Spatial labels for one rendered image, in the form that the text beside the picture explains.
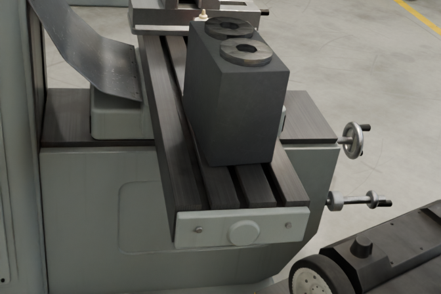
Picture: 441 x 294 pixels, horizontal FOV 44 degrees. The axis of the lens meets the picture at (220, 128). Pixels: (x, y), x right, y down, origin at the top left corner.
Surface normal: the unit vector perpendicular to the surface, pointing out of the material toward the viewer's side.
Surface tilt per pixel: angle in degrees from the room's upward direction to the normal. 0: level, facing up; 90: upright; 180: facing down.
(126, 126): 90
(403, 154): 0
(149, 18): 90
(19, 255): 88
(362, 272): 45
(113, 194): 90
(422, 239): 0
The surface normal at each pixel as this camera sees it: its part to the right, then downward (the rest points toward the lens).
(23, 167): 0.70, 0.42
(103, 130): 0.19, 0.54
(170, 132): 0.11, -0.84
